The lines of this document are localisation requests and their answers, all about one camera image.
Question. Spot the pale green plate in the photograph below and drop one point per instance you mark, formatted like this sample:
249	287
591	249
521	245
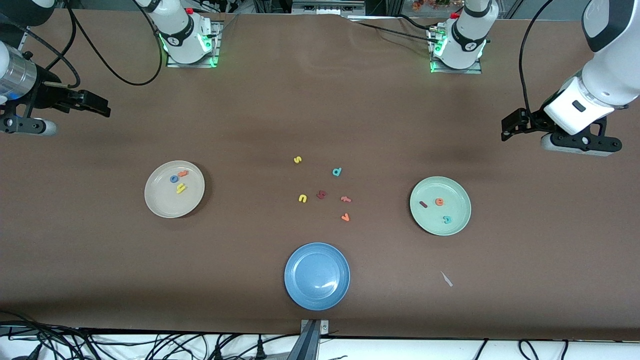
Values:
450	192

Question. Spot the orange artificial flowers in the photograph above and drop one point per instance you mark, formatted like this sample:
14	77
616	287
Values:
430	4

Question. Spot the black power plug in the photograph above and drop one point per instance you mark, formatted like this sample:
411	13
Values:
260	350
218	352

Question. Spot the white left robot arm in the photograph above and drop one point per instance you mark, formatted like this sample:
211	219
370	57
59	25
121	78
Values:
465	45

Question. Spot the blue plate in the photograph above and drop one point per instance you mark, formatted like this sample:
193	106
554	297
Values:
317	276

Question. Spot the grey power strip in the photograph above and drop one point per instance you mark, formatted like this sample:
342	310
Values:
327	7

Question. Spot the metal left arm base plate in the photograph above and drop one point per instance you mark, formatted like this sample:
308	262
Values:
457	71

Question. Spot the dark red foam letter k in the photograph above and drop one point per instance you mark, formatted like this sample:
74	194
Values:
321	194

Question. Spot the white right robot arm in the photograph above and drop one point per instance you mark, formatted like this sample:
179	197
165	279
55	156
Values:
180	35

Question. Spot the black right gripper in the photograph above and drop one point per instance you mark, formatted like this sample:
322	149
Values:
49	94

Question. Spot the beige brown plate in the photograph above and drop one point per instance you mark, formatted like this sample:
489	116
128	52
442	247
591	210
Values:
165	200

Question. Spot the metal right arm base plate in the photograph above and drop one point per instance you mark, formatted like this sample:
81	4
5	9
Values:
218	35

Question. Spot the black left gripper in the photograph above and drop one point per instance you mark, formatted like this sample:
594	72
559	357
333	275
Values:
534	120

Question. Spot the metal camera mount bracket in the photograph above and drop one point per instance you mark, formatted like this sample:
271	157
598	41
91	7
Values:
307	345

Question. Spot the brown table cover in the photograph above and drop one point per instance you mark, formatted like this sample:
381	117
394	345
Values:
320	100

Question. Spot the small white paper scrap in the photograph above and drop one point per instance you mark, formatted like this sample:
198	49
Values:
446	279

